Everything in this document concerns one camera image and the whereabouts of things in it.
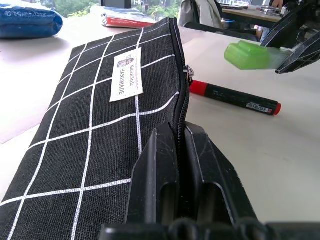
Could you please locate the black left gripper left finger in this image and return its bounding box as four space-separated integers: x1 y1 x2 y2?
124 122 181 225

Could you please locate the red white pouch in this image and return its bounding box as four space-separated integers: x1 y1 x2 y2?
100 11 162 29

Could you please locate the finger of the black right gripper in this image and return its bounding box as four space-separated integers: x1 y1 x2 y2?
274 31 320 75
259 0 320 49

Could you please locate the red black marker pen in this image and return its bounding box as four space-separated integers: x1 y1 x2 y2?
189 79 283 117

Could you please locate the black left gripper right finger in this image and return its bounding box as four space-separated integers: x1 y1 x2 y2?
179 124 260 225

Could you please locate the chair with grey jacket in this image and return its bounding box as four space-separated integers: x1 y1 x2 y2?
177 0 260 43

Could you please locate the black white grid zip pouch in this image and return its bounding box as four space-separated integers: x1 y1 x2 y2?
0 17 195 240

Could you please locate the blue fabric pouch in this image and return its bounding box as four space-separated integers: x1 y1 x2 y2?
0 6 64 39

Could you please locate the wooden background desk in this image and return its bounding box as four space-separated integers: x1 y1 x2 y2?
220 6 284 24

